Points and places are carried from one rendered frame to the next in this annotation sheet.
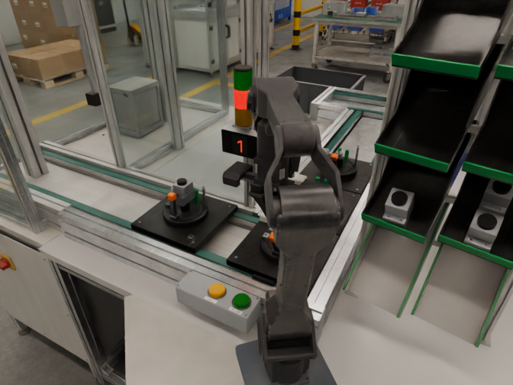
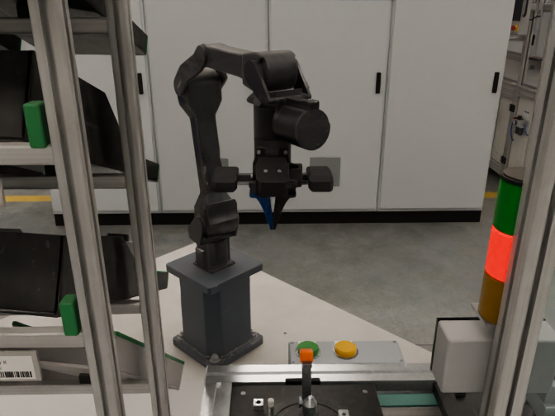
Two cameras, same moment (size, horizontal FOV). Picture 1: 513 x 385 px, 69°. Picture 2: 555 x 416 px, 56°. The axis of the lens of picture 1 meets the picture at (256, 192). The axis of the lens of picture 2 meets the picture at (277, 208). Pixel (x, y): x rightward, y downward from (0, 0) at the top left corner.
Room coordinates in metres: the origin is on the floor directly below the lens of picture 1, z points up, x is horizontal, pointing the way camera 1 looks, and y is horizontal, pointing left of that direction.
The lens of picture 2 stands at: (1.27, -0.40, 1.57)
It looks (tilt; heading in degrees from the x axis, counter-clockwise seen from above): 22 degrees down; 151
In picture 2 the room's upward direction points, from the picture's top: straight up
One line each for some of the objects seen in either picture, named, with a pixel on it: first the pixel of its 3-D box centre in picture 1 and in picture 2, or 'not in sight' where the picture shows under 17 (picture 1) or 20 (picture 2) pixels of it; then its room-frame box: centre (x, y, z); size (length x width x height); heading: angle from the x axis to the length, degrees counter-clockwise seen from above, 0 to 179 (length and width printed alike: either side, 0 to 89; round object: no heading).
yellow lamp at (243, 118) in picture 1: (243, 114); (506, 294); (0.98, 0.04, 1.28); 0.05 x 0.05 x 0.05
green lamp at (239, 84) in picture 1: (243, 79); (524, 204); (0.98, 0.04, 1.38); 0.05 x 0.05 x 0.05
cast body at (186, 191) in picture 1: (185, 188); not in sight; (0.95, 0.22, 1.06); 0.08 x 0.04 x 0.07; 152
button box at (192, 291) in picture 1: (217, 299); (344, 364); (0.64, 0.10, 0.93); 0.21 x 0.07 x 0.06; 62
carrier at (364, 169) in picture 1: (339, 160); not in sight; (1.22, -0.31, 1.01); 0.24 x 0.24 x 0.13; 62
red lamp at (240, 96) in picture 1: (243, 97); (514, 251); (0.98, 0.04, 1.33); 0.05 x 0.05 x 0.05
